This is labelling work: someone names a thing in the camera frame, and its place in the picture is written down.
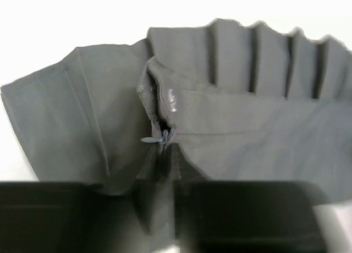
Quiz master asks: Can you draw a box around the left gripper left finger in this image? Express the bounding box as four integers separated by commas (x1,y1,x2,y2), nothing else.
0,147,175,253

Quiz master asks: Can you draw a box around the grey pleated skirt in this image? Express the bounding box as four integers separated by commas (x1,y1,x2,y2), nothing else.
0,16,352,199

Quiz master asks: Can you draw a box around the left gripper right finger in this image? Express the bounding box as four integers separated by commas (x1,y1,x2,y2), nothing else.
172,145,329,253

